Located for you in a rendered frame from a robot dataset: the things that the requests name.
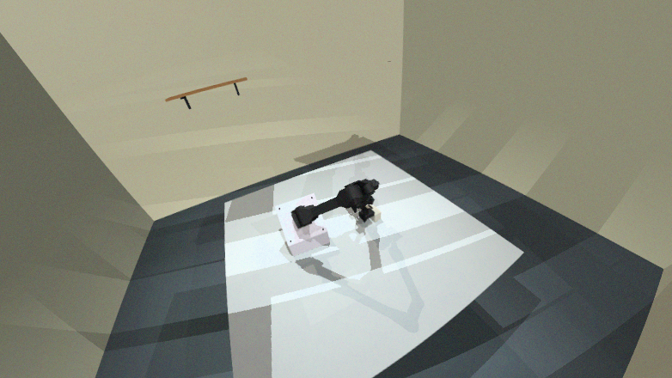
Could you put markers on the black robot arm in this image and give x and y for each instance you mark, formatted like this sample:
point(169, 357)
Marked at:
point(354, 194)

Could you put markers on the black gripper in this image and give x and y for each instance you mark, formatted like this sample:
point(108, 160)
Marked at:
point(366, 213)

